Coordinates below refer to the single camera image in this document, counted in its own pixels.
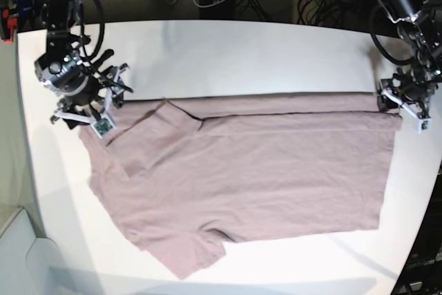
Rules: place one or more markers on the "pink t-shirt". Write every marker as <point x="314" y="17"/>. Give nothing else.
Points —
<point x="180" y="178"/>

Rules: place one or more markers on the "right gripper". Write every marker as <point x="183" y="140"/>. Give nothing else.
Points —
<point x="93" y="98"/>

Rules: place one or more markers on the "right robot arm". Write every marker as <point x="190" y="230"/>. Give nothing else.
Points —
<point x="86" y="91"/>

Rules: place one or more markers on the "white bin corner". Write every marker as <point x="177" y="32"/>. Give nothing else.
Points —
<point x="27" y="261"/>

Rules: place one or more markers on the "red and black clamp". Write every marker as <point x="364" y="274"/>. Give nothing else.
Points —
<point x="9" y="24"/>

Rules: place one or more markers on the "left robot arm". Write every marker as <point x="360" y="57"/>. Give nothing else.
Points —
<point x="416" y="27"/>

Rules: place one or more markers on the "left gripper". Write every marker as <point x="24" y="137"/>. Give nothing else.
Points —
<point x="425" y="81"/>

